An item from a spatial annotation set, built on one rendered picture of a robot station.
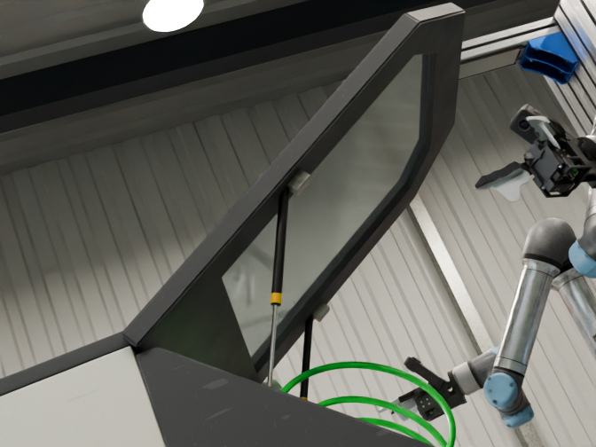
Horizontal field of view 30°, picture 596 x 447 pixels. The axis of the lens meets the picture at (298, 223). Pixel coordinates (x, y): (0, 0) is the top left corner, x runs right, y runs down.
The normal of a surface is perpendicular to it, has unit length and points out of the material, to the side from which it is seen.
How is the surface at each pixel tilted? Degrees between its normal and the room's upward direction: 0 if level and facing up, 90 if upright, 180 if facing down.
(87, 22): 180
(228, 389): 90
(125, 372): 90
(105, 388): 90
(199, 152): 90
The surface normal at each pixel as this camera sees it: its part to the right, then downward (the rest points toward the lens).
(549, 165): -0.80, 0.05
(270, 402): -0.07, -0.43
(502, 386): -0.33, -0.30
